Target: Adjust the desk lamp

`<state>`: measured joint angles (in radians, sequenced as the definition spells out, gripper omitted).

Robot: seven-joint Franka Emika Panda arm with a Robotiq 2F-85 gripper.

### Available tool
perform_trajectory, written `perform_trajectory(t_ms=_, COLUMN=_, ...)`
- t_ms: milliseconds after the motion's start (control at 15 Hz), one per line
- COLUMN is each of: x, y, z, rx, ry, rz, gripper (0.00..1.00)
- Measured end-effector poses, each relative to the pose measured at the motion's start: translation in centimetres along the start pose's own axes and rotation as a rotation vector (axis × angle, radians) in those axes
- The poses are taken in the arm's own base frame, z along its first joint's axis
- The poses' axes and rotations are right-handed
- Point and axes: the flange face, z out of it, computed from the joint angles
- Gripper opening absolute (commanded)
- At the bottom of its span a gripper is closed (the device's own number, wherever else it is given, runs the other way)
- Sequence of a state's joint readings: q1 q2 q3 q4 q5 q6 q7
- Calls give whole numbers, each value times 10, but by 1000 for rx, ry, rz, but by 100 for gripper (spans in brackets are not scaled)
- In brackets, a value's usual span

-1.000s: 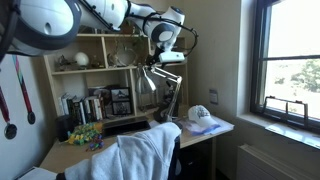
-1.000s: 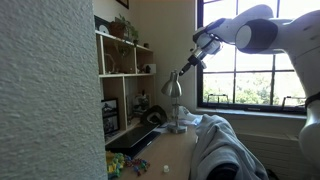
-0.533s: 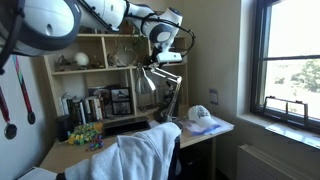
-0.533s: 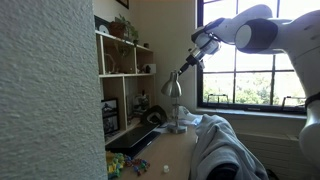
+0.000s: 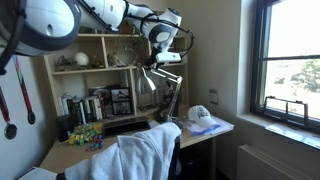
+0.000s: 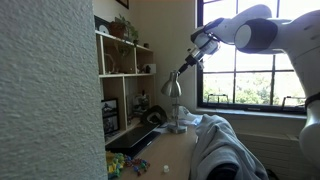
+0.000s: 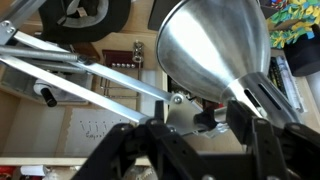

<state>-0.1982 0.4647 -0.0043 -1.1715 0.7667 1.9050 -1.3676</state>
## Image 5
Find grey crystal ornament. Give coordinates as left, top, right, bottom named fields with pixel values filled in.
left=54, top=54, right=77, bottom=72

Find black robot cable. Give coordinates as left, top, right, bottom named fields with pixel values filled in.
left=139, top=13, right=195, bottom=60

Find potted green plant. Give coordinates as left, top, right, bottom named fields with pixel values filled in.
left=113, top=19, right=148, bottom=54

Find wooden hutch shelf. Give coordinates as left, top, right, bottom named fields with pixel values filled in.
left=41, top=32, right=190, bottom=125

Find black chair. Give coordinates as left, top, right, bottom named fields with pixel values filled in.
left=55, top=135, right=183, bottom=180

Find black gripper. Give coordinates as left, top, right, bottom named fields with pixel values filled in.
left=142, top=48, right=165, bottom=72

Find medal with red ribbon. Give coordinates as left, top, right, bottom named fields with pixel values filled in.
left=0, top=85, right=18, bottom=140

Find small glass bottle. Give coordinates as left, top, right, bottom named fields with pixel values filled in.
left=91, top=54, right=102, bottom=70

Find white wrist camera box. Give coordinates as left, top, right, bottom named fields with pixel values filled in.
left=155, top=51, right=183, bottom=65

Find black microscope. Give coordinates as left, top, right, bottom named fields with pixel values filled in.
left=161, top=83, right=179, bottom=107

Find white baseball cap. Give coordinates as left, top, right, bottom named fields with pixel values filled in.
left=187, top=104, right=221, bottom=129

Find white radiator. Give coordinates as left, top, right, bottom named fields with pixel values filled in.
left=235, top=143, right=320, bottom=180

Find grey hoodie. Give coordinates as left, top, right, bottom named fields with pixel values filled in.
left=63, top=121, right=182, bottom=180

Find glass shell ornament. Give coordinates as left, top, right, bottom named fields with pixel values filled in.
left=106, top=46, right=138, bottom=68

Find white papers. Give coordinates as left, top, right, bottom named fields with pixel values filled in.
left=175, top=114, right=235, bottom=137

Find white sphere ornament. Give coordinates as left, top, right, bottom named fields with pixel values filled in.
left=73, top=51, right=91, bottom=67

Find medal with colourful ribbon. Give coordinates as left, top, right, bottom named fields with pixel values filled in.
left=11, top=54, right=37, bottom=125

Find red spine book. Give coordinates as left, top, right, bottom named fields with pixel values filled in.
left=98, top=95, right=108, bottom=120

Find yellow green bead pile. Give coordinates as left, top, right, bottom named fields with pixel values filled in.
left=65, top=122, right=104, bottom=146

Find silver desk lamp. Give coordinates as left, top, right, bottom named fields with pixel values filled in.
left=133, top=63, right=184, bottom=123

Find black window frame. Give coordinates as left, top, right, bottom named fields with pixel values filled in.
left=249, top=0, right=320, bottom=135

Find black cup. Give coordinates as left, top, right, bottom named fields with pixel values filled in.
left=55, top=114, right=75, bottom=143

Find black white spine book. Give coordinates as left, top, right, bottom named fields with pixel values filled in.
left=81, top=97, right=92, bottom=124

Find black photo frame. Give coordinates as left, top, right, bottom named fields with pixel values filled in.
left=111, top=100, right=134, bottom=116
left=109, top=86, right=132, bottom=103

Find colourful small toys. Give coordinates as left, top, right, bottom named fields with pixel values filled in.
left=86, top=134, right=105, bottom=152

